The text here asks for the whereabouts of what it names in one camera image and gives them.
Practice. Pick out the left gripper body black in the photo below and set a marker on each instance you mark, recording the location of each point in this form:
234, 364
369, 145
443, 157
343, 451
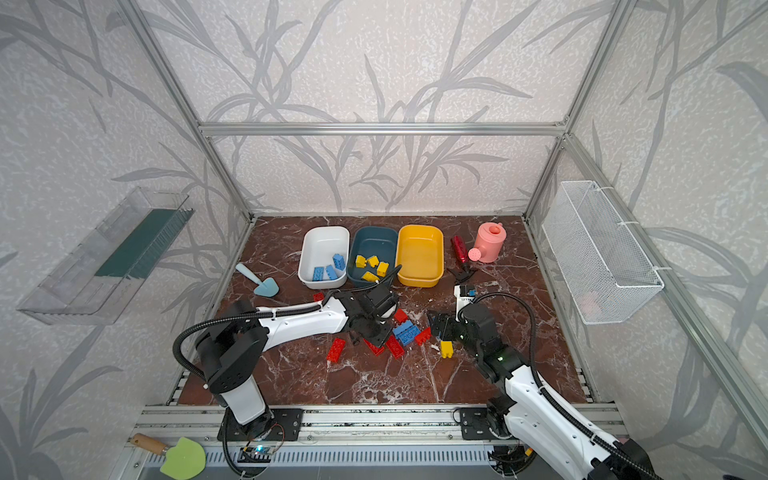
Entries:
372, 324

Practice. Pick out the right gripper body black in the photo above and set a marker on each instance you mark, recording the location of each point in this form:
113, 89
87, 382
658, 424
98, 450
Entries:
452, 327

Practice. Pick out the yellow long lego brick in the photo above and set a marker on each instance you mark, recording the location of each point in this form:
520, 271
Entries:
370, 277

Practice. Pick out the small yellow lego brick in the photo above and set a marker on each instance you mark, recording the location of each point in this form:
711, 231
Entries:
382, 269

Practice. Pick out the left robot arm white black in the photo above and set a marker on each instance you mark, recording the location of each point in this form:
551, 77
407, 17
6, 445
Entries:
224, 351

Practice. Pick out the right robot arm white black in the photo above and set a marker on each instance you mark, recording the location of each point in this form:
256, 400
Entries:
530, 410

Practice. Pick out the small red lego brick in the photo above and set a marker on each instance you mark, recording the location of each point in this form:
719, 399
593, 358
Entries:
400, 317

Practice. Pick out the red lego brick under pile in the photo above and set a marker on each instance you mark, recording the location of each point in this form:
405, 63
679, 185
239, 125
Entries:
375, 350

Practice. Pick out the red lego brick upright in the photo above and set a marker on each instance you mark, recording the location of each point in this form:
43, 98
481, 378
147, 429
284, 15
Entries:
395, 347

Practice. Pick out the long red lego brick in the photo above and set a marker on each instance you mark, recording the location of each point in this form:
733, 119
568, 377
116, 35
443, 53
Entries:
335, 353

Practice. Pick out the large blue lego brick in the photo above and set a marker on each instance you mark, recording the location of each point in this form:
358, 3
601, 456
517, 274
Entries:
406, 332

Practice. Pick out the red lego brick center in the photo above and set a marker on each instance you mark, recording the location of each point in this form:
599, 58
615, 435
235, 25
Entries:
423, 337

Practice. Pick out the dark teal plastic bin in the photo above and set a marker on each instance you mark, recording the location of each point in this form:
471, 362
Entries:
371, 241

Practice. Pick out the red and black hand tool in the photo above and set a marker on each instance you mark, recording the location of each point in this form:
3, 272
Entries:
465, 271

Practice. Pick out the blue 2x4 lego brick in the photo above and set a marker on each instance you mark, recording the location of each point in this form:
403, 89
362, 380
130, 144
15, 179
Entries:
318, 274

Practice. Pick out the white plastic bin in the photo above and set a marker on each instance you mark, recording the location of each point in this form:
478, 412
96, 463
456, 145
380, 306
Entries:
319, 246

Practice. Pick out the yellow plastic bin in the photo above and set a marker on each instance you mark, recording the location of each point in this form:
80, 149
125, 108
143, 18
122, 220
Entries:
420, 254

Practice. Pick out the pink toy watering can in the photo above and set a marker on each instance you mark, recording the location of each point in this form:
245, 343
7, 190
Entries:
488, 243

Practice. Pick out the light blue toy trowel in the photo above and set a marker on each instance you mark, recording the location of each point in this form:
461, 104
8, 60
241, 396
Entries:
267, 288

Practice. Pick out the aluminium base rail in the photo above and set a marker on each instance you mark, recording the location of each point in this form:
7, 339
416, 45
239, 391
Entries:
352, 435

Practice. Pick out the white wire mesh basket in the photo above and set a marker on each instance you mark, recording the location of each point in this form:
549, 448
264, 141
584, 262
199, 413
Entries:
607, 272

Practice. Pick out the green toy spade wooden handle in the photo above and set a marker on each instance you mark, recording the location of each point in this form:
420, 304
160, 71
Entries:
183, 461

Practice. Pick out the clear plastic wall shelf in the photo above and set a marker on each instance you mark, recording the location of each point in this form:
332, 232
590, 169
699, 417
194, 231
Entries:
94, 284

